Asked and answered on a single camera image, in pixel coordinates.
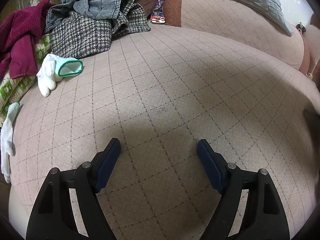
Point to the pink cushion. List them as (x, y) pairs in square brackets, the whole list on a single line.
[(312, 45)]

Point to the dark brown cloth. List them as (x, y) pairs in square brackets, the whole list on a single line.
[(147, 5)]

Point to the blue denim garment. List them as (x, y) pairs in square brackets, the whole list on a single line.
[(100, 5)]

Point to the plain white glove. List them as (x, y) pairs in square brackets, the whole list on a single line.
[(7, 135)]

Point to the white glove with green cuff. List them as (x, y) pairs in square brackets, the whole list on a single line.
[(47, 75)]

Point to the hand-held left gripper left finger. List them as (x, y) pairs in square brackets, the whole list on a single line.
[(107, 165)]

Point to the pink bolster pillow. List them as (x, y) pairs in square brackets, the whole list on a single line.
[(225, 22)]

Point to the pink quilted bed cover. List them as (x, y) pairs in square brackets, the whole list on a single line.
[(175, 80)]

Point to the beige tassel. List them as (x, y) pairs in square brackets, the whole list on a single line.
[(310, 75)]

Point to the maroon fleece jacket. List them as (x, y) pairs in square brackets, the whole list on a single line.
[(20, 30)]

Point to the green patterned cloth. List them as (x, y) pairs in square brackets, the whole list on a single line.
[(10, 90)]

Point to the houndstooth coat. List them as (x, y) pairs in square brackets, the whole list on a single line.
[(80, 37)]

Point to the colourful printed packet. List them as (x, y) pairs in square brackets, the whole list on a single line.
[(157, 18)]

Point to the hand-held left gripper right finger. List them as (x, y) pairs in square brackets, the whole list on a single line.
[(210, 165)]

